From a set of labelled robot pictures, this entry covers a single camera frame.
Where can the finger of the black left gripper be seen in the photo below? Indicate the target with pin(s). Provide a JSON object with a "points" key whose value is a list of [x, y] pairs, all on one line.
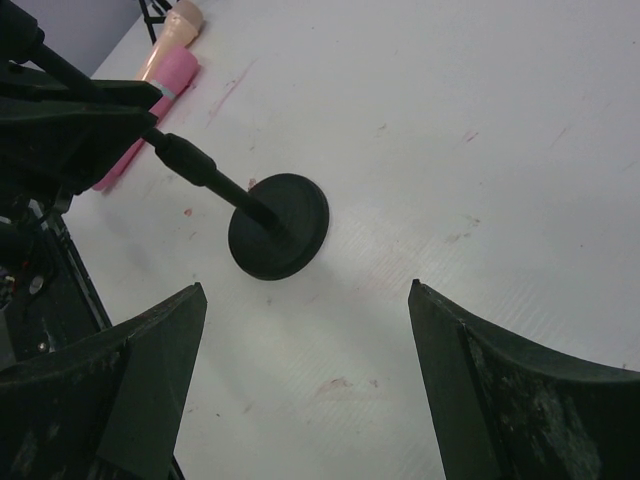
{"points": [[46, 148], [28, 84]]}

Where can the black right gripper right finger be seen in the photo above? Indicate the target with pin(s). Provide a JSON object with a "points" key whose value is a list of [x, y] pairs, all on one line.
{"points": [[505, 407]]}

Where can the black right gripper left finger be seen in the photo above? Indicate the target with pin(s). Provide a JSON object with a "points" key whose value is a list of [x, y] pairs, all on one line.
{"points": [[108, 406]]}

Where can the pink toy microphone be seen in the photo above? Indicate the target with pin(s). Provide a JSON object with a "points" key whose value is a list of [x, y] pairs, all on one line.
{"points": [[173, 75]]}

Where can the black round-base clamp stand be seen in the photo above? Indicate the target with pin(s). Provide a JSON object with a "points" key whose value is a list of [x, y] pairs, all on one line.
{"points": [[277, 227]]}

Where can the black robot base mounting bar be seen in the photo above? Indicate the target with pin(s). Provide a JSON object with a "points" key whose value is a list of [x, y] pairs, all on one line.
{"points": [[48, 300]]}

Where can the beige toy microphone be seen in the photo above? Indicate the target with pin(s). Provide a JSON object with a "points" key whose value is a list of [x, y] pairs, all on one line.
{"points": [[178, 28]]}

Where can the black tripod shock-mount stand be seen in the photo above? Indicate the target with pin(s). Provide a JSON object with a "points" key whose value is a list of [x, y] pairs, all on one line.
{"points": [[154, 13]]}

